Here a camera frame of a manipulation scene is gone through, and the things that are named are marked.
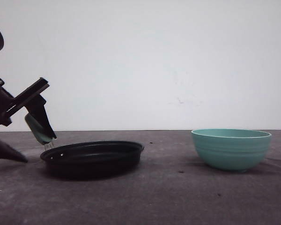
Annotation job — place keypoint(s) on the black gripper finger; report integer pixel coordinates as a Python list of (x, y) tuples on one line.
[(7, 152), (37, 120)]

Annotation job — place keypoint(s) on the teal ceramic bowl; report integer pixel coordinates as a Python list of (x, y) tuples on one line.
[(231, 149)]

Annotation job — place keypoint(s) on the black frying pan green handle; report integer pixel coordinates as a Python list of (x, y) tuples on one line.
[(92, 160)]

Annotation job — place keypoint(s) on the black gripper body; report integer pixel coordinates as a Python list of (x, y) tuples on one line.
[(9, 105)]

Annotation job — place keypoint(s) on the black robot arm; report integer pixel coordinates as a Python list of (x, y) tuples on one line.
[(36, 118)]

